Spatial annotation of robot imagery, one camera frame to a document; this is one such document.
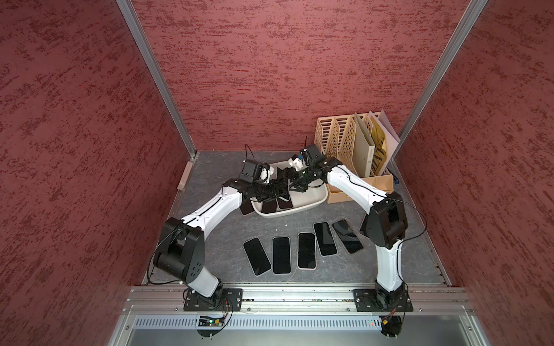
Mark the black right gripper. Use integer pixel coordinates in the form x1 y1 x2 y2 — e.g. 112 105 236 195
276 164 316 192

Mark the white plastic storage box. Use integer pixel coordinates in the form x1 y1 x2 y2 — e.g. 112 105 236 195
251 161 327 219

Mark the black phone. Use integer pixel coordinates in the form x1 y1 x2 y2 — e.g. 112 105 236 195
332 219 364 255
313 222 338 256
243 238 271 276

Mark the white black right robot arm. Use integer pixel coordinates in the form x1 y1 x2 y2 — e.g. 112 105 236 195
288 159 408 311

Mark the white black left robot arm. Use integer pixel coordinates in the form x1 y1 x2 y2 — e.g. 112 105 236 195
152 179 289 301

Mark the beige plastic desk organizer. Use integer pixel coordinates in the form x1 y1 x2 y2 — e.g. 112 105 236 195
314 112 394 193

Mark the beige file folder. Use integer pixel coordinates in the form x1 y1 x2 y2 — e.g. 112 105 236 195
353 113 375 177

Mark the yellow paper envelope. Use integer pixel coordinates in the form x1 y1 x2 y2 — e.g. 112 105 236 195
369 113 388 176

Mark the pink block at wall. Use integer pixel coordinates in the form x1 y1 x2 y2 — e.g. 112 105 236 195
177 161 194 191

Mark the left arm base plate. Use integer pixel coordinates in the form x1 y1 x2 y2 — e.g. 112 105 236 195
183 288 243 313

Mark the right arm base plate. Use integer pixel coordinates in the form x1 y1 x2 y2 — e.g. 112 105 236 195
353 287 413 313

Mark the aluminium front rail frame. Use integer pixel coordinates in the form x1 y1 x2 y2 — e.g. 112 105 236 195
109 283 489 345

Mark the right aluminium corner post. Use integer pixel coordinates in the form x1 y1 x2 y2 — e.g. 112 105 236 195
392 0 488 159

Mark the aluminium corner post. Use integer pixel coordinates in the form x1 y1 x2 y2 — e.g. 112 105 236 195
392 0 488 159
116 0 198 162

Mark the left aluminium corner post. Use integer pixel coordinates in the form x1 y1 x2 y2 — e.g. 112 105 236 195
116 0 198 162

